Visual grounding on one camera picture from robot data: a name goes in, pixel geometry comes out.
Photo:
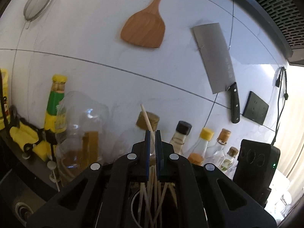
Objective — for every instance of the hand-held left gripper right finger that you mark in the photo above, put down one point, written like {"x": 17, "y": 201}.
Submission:
{"x": 158, "y": 156}

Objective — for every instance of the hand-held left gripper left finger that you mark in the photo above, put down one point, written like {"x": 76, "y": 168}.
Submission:
{"x": 147, "y": 156}

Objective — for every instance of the pale wooden chopstick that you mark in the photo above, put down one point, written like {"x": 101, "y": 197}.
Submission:
{"x": 146, "y": 118}

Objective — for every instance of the bunch of wooden chopsticks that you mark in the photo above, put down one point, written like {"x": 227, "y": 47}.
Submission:
{"x": 142, "y": 201}

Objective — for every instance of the dark cylindrical chopstick holder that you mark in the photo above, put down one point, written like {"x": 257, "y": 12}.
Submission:
{"x": 133, "y": 206}

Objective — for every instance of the small wooden cap bottle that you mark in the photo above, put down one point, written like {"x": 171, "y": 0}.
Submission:
{"x": 229, "y": 158}

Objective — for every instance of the black cap glass bottle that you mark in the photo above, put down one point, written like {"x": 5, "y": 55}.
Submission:
{"x": 181, "y": 133}

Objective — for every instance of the orange cap glass bottle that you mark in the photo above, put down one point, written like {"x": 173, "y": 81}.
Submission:
{"x": 222, "y": 140}

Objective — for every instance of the yellow cap glass bottle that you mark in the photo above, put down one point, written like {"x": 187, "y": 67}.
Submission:
{"x": 204, "y": 140}

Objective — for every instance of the white curtain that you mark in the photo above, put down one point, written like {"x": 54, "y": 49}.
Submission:
{"x": 293, "y": 135}

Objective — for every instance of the large clear oil bottle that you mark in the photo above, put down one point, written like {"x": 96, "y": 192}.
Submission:
{"x": 78, "y": 142}

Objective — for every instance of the yellow cap green label bottle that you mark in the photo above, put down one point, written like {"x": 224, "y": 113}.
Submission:
{"x": 55, "y": 109}

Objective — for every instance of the wooden spatula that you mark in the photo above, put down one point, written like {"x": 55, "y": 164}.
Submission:
{"x": 144, "y": 28}

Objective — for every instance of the black kitchen sink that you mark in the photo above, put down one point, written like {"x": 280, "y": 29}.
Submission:
{"x": 16, "y": 199}

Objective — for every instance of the black range hood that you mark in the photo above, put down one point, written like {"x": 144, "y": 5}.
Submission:
{"x": 273, "y": 9}

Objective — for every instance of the metal mesh strainer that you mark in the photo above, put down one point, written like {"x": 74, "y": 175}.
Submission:
{"x": 38, "y": 3}

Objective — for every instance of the dark wall socket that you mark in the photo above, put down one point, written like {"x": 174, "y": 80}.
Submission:
{"x": 256, "y": 108}

